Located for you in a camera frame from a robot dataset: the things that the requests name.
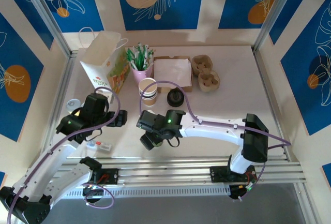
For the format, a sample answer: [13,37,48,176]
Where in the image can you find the white printed paper bag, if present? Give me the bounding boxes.
[78,26,132,96]

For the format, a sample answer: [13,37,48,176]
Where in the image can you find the brown pulp cup carrier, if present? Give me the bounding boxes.
[191,54,221,93]

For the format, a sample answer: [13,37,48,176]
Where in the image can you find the small pot with grey lid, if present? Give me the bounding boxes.
[66,99,82,113]

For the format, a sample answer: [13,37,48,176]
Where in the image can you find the shallow cardboard box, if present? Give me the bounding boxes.
[154,56,193,94]

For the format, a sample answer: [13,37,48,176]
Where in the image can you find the pink straw holder cup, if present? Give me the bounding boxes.
[131,66,155,85]

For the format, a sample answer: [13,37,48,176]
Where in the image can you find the white paper napkin stack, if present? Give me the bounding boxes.
[154,58,192,88]

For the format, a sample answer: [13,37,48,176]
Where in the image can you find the green white wrapped straw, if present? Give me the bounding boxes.
[126,48,137,68]
[143,43,150,66]
[135,42,142,66]
[147,49,156,67]

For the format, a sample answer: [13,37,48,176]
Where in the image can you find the small controller board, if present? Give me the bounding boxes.
[230,184,257,199]
[82,184,106,198]

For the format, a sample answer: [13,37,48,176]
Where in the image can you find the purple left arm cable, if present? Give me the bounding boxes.
[6,87,122,222]

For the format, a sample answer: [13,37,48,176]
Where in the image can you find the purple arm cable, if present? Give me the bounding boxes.
[139,80,292,203]
[6,87,122,222]

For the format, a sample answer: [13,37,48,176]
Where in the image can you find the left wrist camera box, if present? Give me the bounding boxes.
[98,89,115,104]

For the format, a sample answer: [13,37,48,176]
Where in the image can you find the thin black left wrist cable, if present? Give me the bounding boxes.
[84,128,103,143]

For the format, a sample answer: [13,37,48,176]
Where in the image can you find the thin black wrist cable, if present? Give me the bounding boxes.
[84,128,103,143]
[165,133,181,149]

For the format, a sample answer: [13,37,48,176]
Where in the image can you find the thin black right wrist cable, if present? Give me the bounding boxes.
[165,133,181,149]

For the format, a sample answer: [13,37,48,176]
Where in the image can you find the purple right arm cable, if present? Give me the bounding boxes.
[139,80,292,203]

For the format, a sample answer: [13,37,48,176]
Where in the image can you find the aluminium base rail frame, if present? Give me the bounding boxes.
[22,156,307,189]

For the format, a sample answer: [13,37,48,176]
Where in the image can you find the white slotted cable duct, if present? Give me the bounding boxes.
[62,185,231,200]

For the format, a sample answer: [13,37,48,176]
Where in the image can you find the aluminium frame post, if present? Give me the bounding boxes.
[252,0,319,54]
[19,0,78,59]

